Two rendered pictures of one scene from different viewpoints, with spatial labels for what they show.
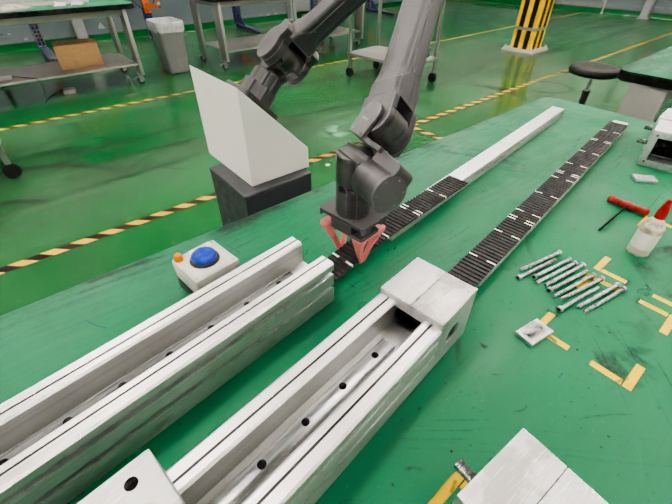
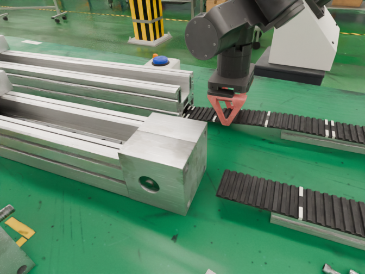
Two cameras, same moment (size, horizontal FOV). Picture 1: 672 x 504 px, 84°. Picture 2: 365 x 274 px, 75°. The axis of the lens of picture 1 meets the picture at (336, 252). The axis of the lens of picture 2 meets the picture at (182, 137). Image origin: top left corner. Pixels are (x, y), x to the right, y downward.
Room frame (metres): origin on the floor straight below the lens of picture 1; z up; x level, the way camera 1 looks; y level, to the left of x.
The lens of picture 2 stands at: (0.30, -0.38, 1.07)
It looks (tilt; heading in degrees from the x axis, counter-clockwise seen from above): 38 degrees down; 70
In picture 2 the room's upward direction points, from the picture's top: 3 degrees counter-clockwise
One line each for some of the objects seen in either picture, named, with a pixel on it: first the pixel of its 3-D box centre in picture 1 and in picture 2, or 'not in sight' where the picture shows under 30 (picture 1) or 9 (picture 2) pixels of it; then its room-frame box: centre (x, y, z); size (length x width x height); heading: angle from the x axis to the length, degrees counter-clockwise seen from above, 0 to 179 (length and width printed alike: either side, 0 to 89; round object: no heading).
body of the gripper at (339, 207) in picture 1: (353, 200); (233, 61); (0.54, -0.03, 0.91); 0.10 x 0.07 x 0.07; 46
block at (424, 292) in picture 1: (417, 306); (171, 156); (0.38, -0.12, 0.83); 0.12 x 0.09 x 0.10; 46
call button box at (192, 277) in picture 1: (211, 274); (160, 74); (0.47, 0.21, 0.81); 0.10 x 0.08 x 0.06; 46
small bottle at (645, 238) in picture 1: (652, 227); not in sight; (0.57, -0.58, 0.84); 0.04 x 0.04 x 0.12
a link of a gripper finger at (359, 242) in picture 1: (357, 238); (228, 101); (0.53, -0.04, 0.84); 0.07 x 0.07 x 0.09; 46
